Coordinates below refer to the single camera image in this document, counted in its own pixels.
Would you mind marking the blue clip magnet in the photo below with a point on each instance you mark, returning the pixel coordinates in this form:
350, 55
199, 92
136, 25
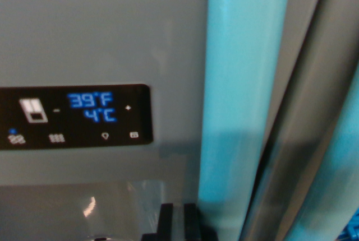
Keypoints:
350, 229

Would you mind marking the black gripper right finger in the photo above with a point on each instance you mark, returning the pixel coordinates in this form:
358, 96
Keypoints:
192, 221

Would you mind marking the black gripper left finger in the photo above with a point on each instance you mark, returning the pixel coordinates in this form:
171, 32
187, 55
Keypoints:
165, 221

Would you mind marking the black temperature display panel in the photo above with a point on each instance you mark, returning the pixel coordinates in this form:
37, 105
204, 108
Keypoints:
84, 129

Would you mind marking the grey fridge door with clip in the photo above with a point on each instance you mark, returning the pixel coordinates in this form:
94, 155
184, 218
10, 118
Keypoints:
322, 84

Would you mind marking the grey fridge door with display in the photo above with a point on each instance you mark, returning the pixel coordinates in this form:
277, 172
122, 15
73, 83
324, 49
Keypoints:
98, 28

